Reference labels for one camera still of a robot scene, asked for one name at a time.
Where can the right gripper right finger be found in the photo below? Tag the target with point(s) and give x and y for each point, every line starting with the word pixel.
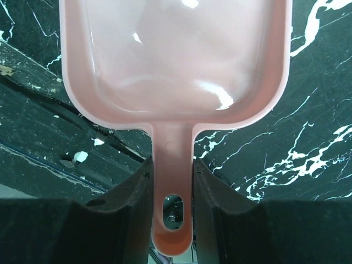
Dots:
pixel 230 228

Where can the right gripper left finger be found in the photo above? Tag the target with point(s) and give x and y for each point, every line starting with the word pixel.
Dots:
pixel 112 228

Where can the pink dustpan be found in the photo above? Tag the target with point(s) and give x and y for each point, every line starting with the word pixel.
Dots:
pixel 174 69

